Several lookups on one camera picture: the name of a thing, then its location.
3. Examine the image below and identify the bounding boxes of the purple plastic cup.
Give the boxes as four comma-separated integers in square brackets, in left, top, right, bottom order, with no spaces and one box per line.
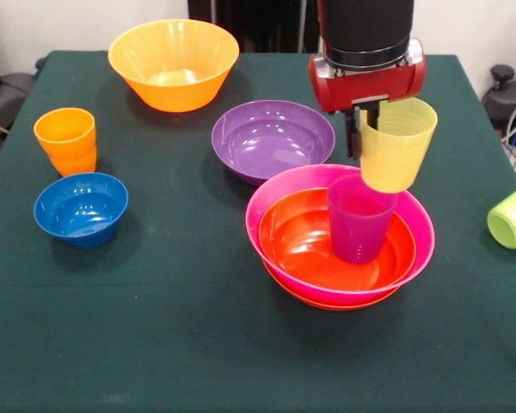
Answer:
[326,174,399,265]

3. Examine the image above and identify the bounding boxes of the yellow plastic cup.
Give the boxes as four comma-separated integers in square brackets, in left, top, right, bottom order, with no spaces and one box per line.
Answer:
[359,96,439,194]

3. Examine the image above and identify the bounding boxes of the red plastic bowl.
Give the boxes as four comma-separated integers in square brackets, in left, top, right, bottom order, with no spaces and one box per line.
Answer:
[257,188,417,292]
[262,260,402,311]

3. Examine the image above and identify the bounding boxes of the small blue plastic bowl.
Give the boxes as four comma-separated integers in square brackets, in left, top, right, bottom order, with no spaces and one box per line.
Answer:
[33,171,130,249]

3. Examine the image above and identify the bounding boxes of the dark green table cloth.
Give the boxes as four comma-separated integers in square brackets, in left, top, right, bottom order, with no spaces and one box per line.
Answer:
[0,50,516,413]

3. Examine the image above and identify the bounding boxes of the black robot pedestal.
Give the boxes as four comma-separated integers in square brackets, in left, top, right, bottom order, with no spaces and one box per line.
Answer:
[187,0,326,55]

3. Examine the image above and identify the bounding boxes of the orange plastic cup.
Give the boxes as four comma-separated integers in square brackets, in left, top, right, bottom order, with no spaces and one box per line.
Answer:
[33,107,97,161]
[46,145,98,178]

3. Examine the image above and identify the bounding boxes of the purple plastic bowl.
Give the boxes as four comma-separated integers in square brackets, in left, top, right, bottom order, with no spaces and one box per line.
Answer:
[211,99,336,187]

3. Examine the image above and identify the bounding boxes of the large pink plastic bowl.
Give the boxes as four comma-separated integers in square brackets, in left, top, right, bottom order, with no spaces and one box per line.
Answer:
[244,163,437,307]

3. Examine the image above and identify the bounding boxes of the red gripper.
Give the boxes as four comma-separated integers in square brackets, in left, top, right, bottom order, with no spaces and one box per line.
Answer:
[308,37,427,160]

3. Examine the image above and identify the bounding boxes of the lime green plastic cup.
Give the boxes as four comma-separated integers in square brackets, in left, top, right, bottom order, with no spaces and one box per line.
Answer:
[487,180,516,251]

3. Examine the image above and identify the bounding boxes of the large orange plastic bowl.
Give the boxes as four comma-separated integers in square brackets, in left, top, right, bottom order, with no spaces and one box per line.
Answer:
[107,18,241,114]

